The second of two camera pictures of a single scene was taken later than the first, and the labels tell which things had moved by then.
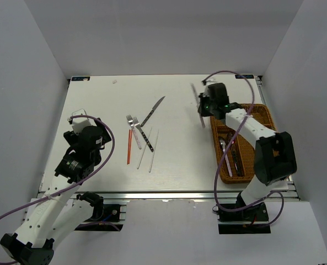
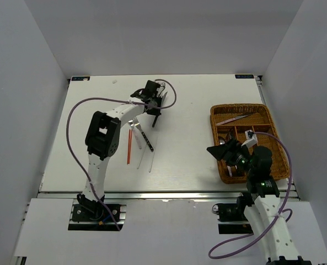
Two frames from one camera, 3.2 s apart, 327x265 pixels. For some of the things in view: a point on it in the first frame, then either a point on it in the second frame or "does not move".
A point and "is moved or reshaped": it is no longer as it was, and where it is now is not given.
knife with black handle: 151,112 to 157,116
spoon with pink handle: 223,143 does not move
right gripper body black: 207,106 to 238,157
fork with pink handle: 130,119 does not move
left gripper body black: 72,138 to 154,111
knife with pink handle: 197,105 is moved or reshaped
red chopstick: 129,145 does not move
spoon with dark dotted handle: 234,150 is moved or reshaped
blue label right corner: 244,77 does not move
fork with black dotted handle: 138,126 does not move
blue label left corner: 80,78 does not move
